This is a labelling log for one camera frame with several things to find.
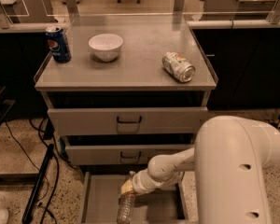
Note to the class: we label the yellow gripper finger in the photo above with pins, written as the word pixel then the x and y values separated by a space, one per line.
pixel 127 187

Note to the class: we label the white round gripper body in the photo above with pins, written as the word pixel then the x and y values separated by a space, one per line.
pixel 137 183

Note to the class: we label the clear plastic water bottle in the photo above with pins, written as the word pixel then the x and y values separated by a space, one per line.
pixel 126 205

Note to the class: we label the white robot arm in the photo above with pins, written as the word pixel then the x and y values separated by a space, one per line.
pixel 228 157

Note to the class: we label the bottom grey open drawer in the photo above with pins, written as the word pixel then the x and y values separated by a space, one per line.
pixel 100 203

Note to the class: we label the middle grey drawer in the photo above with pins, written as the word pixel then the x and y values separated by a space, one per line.
pixel 125 154

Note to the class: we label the top grey drawer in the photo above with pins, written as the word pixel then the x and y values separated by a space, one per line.
pixel 151 120

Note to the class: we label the grey metal drawer cabinet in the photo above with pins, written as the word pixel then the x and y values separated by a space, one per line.
pixel 135 79

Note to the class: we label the black bar on floor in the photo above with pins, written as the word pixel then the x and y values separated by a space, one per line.
pixel 28 213

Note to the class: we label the silver soda can lying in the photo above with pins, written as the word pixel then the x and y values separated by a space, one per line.
pixel 178 67

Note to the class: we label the white shoe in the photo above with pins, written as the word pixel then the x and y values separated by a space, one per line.
pixel 3 216

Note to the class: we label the white ceramic bowl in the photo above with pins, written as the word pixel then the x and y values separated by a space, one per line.
pixel 106 47

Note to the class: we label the blue pepsi can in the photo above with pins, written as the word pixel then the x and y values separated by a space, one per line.
pixel 58 44

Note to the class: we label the clear acrylic barrier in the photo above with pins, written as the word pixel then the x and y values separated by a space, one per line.
pixel 55 11

